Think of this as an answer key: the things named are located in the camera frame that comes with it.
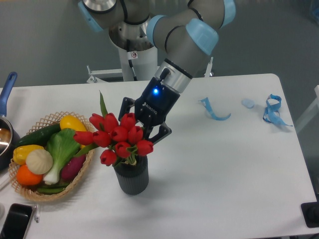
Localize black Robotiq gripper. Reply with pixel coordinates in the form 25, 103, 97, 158
118, 77, 180, 144

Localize red tulip bouquet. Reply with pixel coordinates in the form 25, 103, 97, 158
73, 94, 154, 167

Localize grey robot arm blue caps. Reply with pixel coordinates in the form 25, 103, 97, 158
78, 0, 236, 143

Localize dark grey ribbed vase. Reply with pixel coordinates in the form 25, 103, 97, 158
114, 156, 149, 195

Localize blue curved tape strip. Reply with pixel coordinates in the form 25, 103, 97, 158
199, 97, 231, 121

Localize yellow toy squash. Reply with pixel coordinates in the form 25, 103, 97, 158
59, 115, 88, 149

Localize green toy bok choy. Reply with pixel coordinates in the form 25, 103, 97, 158
43, 128, 80, 185

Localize purple toy sweet potato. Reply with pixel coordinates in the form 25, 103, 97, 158
61, 155, 86, 182

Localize pale blue bottle cap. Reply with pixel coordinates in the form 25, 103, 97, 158
241, 99, 255, 109

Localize green toy cucumber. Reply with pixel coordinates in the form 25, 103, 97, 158
15, 124, 61, 147

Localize woven wicker basket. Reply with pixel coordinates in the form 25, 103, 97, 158
8, 112, 94, 202

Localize green toy pea pods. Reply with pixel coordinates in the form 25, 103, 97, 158
36, 183, 69, 195

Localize cream toy steamed bun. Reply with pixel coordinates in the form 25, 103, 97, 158
26, 149, 53, 175

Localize tangled blue ribbon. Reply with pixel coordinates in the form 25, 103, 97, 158
262, 94, 293, 127

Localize yellow toy bell pepper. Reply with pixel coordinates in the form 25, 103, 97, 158
13, 144, 44, 165

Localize orange toy fruit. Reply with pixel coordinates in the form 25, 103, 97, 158
16, 164, 43, 186

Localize small clear clip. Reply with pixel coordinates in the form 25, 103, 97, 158
34, 204, 40, 223

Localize black smartphone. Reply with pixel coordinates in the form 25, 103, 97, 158
0, 203, 33, 239

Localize black device at table edge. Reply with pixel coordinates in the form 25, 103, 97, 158
301, 202, 319, 228

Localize white metal mounting frame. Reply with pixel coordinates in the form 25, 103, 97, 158
86, 57, 215, 84

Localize dark saucepan blue handle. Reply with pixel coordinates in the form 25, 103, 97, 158
0, 72, 20, 170

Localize white frame at right edge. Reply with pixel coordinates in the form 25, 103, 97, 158
295, 85, 319, 133

